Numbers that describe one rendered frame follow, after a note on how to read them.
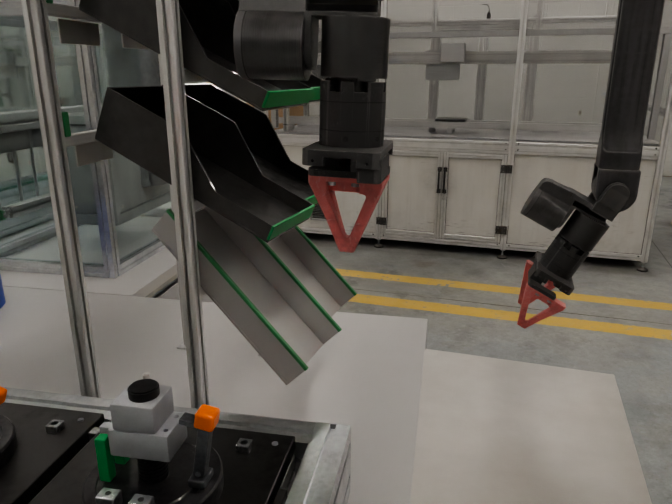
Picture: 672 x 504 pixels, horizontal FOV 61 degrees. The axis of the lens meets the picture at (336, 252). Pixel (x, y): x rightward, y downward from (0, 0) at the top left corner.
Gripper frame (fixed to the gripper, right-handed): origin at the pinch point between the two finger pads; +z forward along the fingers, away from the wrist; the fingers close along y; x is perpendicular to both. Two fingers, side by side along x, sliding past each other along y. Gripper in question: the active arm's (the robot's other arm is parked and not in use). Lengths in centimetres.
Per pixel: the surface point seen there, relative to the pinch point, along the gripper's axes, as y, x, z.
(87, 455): 1.4, -29.0, 27.7
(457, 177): -398, 14, 59
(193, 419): 5.2, -13.7, 18.0
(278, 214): -23.6, -14.0, 3.9
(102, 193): -79, -78, 16
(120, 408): 7.5, -20.1, 16.3
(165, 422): 5.2, -16.8, 18.9
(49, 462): 3.4, -32.4, 27.8
